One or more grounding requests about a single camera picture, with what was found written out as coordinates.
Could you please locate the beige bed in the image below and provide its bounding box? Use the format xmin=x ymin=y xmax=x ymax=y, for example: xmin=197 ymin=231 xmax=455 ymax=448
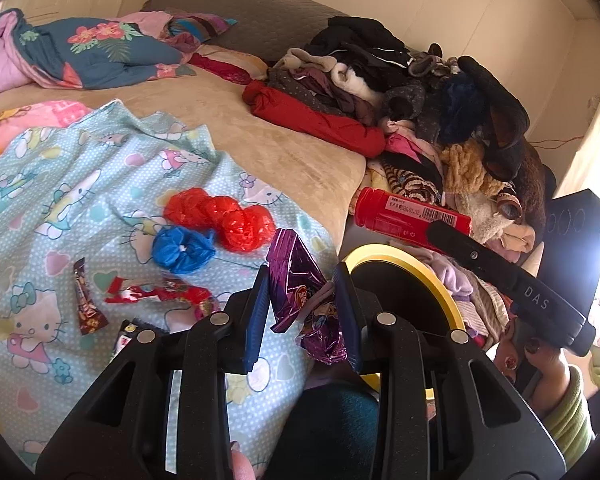
xmin=0 ymin=45 xmax=369 ymax=221

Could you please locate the red jacket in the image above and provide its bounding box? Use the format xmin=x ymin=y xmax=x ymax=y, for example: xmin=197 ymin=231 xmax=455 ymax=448
xmin=242 ymin=80 xmax=386 ymax=159

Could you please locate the blue plastic bag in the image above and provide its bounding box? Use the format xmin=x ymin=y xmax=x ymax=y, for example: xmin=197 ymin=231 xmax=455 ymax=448
xmin=152 ymin=225 xmax=216 ymax=275

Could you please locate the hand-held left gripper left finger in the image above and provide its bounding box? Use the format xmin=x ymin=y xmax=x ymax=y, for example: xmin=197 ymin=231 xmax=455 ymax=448
xmin=35 ymin=264 xmax=272 ymax=480

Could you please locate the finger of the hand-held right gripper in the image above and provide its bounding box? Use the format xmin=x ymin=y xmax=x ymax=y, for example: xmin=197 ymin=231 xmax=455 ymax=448
xmin=426 ymin=220 xmax=587 ymax=341

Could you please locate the yellow cartoon blanket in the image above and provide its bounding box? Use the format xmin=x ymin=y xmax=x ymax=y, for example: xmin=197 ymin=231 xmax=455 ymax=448
xmin=362 ymin=157 xmax=399 ymax=201

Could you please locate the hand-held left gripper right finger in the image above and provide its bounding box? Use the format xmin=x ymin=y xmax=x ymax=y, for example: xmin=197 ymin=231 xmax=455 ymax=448
xmin=332 ymin=261 xmax=567 ymax=480

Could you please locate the red plastic bag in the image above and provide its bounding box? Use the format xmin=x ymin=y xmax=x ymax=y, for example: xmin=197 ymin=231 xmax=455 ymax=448
xmin=164 ymin=187 xmax=213 ymax=227
xmin=202 ymin=195 xmax=243 ymax=226
xmin=219 ymin=205 xmax=276 ymax=254

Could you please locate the brown snack wrapper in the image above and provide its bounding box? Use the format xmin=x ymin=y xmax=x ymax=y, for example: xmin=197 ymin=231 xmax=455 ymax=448
xmin=72 ymin=257 xmax=106 ymax=336

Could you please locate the light blue cartoon sheet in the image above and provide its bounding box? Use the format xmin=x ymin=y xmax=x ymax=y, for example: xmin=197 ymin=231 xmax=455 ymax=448
xmin=0 ymin=102 xmax=342 ymax=476

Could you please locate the person's right forearm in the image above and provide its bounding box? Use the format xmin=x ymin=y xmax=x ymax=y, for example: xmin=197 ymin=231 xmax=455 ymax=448
xmin=540 ymin=365 xmax=597 ymax=457

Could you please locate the red cylindrical tube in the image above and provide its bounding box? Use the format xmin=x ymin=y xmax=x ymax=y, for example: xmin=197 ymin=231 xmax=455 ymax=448
xmin=354 ymin=186 xmax=473 ymax=237

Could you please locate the yellow rimmed black trash bin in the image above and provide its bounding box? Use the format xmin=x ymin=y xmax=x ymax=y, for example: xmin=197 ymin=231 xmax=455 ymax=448
xmin=341 ymin=243 xmax=466 ymax=401

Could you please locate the red candy wrapper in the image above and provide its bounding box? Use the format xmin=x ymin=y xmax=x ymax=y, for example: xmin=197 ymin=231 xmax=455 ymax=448
xmin=105 ymin=277 xmax=221 ymax=322

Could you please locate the person's right hand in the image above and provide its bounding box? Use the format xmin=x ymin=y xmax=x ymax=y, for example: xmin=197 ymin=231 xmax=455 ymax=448
xmin=497 ymin=340 xmax=572 ymax=419

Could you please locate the pile of clothes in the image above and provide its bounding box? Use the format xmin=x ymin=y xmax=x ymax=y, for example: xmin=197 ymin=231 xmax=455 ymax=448
xmin=267 ymin=16 xmax=557 ymax=272

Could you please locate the grey headboard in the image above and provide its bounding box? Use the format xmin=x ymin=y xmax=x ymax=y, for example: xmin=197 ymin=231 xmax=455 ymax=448
xmin=140 ymin=0 xmax=352 ymax=54

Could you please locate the pink cartoon blanket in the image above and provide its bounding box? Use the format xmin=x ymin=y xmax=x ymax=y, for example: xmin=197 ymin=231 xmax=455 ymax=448
xmin=0 ymin=100 xmax=94 ymax=171

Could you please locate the striped colourful sock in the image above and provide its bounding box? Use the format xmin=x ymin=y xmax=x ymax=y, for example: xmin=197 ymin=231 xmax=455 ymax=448
xmin=162 ymin=12 xmax=239 ymax=51

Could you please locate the lilac sweater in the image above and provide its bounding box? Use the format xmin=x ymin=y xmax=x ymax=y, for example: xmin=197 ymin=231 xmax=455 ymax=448
xmin=420 ymin=251 xmax=476 ymax=302

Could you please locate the black green snack packet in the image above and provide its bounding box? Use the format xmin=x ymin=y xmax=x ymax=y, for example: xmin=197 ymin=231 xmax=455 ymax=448
xmin=111 ymin=318 xmax=164 ymax=361

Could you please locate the person's left hand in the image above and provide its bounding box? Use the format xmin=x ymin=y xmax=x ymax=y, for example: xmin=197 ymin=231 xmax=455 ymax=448
xmin=231 ymin=442 xmax=257 ymax=480

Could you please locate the purple printed snack bag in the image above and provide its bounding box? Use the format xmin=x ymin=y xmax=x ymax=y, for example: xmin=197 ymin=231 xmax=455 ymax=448
xmin=267 ymin=228 xmax=349 ymax=366

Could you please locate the red patterned pillow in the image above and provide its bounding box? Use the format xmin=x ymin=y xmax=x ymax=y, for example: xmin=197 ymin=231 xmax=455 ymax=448
xmin=187 ymin=45 xmax=269 ymax=86

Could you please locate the blue floral quilt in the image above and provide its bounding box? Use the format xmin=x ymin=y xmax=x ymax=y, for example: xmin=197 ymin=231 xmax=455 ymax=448
xmin=0 ymin=7 xmax=199 ymax=101

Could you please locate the person's teal clad leg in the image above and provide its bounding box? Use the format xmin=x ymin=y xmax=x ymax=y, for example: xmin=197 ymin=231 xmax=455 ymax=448
xmin=262 ymin=382 xmax=384 ymax=480

